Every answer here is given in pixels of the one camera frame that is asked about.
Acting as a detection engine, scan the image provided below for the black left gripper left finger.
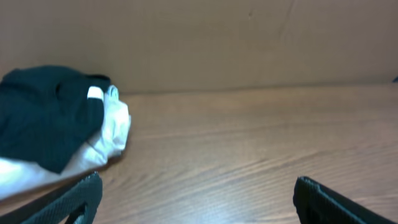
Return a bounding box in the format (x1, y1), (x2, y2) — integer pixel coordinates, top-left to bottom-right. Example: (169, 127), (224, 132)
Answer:
(1, 172), (103, 224)

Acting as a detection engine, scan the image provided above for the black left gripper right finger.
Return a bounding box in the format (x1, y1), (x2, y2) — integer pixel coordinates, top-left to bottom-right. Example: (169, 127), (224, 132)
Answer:
(293, 176), (394, 224)

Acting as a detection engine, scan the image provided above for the black t-shirt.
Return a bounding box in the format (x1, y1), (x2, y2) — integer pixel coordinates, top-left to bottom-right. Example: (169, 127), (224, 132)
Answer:
(1, 65), (111, 174)

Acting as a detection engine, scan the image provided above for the folded white garment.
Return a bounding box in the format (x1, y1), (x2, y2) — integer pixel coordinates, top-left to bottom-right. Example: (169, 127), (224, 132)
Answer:
(1, 85), (132, 200)

